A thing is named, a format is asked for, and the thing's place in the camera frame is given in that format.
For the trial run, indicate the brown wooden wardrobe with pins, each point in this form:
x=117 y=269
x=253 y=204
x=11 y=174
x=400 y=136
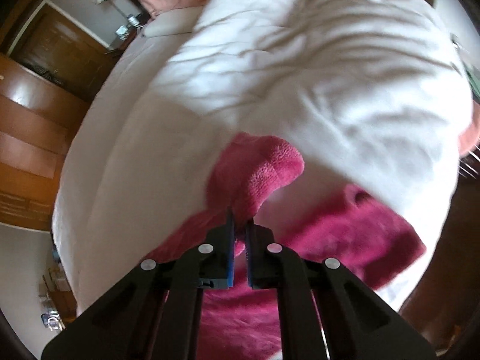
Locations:
x=51 y=71

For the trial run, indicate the cluttered wooden side table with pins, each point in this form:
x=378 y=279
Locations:
x=56 y=296

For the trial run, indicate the white pillow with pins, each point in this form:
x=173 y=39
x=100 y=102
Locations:
x=173 y=22

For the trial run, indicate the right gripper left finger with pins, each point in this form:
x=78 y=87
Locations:
x=154 y=311

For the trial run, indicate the white bed duvet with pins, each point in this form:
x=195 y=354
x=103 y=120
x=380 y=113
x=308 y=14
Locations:
x=370 y=92

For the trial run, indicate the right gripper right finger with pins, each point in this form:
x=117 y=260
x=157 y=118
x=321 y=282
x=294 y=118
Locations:
x=325 y=311

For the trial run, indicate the dark wooden nightstand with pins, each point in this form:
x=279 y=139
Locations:
x=127 y=32

